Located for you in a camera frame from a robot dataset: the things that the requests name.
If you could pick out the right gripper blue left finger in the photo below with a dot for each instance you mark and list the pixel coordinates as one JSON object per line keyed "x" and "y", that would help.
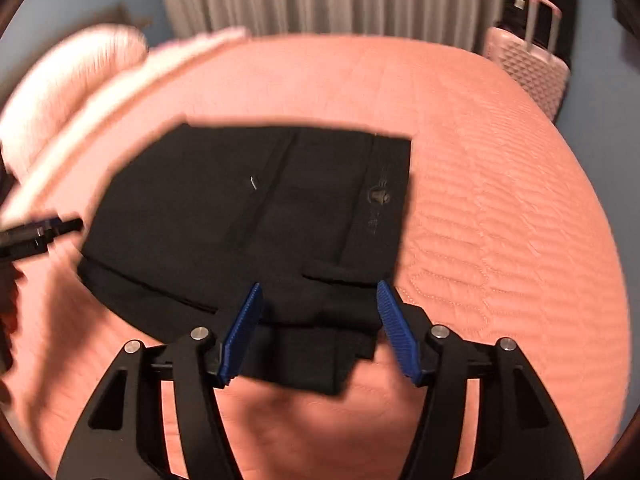
{"x": 121, "y": 431}

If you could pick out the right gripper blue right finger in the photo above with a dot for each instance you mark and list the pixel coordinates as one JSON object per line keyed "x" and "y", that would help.
{"x": 519, "y": 433}

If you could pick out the black pants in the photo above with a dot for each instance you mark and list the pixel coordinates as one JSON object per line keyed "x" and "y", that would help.
{"x": 312, "y": 216}

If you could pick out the pink speckled pillow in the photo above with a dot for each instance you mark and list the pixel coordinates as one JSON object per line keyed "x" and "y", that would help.
{"x": 57, "y": 85}

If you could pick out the salmon quilted bedspread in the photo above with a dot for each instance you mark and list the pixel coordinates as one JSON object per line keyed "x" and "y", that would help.
{"x": 504, "y": 237}

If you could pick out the light pink folded blanket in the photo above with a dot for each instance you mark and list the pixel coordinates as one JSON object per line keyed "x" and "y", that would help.
{"x": 102, "y": 105}

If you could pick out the pink hardshell suitcase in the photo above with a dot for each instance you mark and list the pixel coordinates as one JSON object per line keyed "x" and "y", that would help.
{"x": 536, "y": 69}

